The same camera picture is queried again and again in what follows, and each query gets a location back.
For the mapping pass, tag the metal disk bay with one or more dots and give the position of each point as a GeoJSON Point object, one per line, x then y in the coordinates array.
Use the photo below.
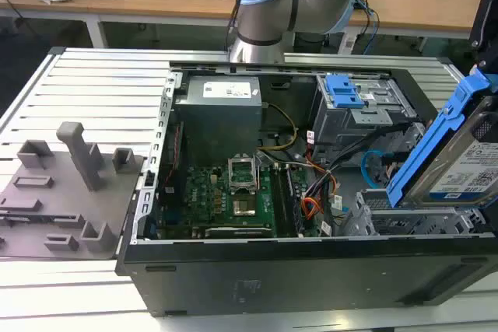
{"type": "Point", "coordinates": [389, 223]}

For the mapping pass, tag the grey metal drive cage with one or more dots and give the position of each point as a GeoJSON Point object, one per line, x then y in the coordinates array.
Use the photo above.
{"type": "Point", "coordinates": [338, 130]}

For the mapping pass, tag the blue plastic drive latch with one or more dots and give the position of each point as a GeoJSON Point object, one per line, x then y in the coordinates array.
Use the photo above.
{"type": "Point", "coordinates": [344, 93]}

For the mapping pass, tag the grey parts rack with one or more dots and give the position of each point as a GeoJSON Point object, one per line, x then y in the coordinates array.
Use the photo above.
{"type": "Point", "coordinates": [58, 200]}

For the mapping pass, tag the black RAM slot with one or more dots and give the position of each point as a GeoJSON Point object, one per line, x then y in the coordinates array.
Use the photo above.
{"type": "Point", "coordinates": [294, 205]}
{"type": "Point", "coordinates": [282, 201]}
{"type": "Point", "coordinates": [288, 203]}
{"type": "Point", "coordinates": [277, 200]}

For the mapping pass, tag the green motherboard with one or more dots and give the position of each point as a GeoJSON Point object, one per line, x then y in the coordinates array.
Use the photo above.
{"type": "Point", "coordinates": [202, 192]}

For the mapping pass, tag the grey power supply unit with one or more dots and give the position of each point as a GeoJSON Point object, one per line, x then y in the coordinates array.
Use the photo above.
{"type": "Point", "coordinates": [218, 122]}

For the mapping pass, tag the hard disk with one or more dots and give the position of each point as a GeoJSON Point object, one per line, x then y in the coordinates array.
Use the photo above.
{"type": "Point", "coordinates": [447, 168]}

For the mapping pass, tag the CPU socket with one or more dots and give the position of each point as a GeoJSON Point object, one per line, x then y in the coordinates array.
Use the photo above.
{"type": "Point", "coordinates": [245, 207]}

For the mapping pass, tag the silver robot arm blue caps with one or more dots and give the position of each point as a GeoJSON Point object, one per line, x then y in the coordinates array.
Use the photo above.
{"type": "Point", "coordinates": [264, 9]}

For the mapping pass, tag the black PC case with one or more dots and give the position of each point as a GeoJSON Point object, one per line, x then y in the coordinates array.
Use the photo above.
{"type": "Point", "coordinates": [272, 281]}

